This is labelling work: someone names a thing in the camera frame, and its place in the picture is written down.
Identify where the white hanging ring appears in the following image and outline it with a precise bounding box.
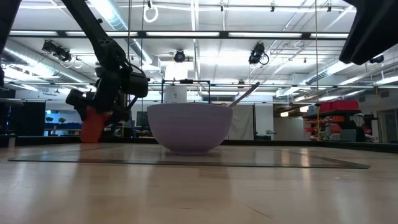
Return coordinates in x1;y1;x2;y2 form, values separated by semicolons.
143;4;160;24

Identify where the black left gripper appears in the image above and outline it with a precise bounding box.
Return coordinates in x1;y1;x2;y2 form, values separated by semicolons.
92;67;131;124

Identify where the red storage bin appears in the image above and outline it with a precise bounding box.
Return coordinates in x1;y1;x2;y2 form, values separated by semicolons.
319;99;360;113

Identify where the clear mat with black border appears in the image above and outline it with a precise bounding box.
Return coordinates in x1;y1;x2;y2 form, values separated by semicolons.
7;151;371;170

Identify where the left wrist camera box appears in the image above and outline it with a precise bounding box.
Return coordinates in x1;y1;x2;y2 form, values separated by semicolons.
65;88;93;121

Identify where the orange plastic cup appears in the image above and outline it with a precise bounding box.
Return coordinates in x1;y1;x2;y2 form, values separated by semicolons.
80;106;113;144

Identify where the white pillar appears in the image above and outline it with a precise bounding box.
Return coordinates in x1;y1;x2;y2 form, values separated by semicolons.
164;85;188;105

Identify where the dark partition panel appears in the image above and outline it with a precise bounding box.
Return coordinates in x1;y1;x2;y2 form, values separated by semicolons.
0;100;47;137

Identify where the small dark monitor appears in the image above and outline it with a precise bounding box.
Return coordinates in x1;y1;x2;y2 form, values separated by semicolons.
136;110;150;127

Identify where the black ceiling camera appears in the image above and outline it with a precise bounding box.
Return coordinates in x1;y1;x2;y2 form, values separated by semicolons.
173;49;187;63
41;39;73;63
248;42;271;67

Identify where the shelf with orange bins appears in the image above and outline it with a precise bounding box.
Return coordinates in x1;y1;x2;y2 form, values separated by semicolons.
302;99;368;143

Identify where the white hanging screen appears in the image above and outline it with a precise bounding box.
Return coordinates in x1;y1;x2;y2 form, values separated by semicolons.
226;103;256;141

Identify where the lavender bowl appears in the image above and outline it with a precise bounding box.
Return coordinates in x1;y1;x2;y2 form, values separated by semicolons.
146;102;234;156

